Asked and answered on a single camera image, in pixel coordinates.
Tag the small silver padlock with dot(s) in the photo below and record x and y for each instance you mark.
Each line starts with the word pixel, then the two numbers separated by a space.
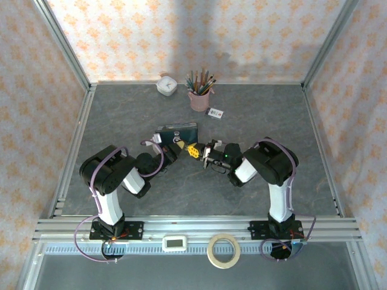
pixel 176 137

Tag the white card with red print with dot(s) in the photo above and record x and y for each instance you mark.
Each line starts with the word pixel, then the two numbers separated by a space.
pixel 215 113

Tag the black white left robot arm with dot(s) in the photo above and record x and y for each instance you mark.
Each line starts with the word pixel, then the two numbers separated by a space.
pixel 112 181

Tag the dark green pencil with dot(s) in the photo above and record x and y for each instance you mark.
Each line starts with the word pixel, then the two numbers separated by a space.
pixel 188 81

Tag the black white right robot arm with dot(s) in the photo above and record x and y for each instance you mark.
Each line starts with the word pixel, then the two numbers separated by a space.
pixel 278 181

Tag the black-tipped paint brush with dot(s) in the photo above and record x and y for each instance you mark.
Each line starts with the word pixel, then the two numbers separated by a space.
pixel 211 82

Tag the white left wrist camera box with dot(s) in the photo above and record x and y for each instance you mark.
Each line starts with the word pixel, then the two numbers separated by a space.
pixel 156 138

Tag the brown pencil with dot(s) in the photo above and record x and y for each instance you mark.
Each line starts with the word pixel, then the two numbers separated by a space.
pixel 203 77

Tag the teal pencil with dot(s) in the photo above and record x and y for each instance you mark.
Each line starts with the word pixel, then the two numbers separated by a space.
pixel 193 81

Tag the starry night painted box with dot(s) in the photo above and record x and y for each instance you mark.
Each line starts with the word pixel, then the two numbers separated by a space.
pixel 187 133

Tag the aluminium side rail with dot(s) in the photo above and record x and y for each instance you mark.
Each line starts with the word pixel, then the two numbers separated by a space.
pixel 77 142
pixel 317 133

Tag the aluminium front rail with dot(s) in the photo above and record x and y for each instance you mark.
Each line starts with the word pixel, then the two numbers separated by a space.
pixel 193 225

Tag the beige masking tape roll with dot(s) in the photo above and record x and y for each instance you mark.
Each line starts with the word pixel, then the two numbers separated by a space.
pixel 211 259

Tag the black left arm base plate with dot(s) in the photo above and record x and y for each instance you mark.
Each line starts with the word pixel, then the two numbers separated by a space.
pixel 134 231

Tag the white digital timer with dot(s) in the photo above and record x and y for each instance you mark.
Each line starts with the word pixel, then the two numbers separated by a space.
pixel 174 243

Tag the aluminium frame post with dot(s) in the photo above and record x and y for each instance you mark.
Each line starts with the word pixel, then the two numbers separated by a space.
pixel 65 45
pixel 329 42

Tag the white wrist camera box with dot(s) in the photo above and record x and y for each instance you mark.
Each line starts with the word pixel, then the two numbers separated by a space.
pixel 156 138
pixel 213 145

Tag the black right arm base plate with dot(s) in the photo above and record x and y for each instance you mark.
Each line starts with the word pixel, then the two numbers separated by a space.
pixel 258 231

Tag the pink pencil cup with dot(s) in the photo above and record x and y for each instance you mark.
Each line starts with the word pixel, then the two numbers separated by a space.
pixel 199 102

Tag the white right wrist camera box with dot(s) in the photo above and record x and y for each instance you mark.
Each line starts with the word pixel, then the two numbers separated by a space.
pixel 213 145

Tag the white square desk clock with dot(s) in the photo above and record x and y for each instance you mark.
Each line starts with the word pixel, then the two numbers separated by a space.
pixel 166 85

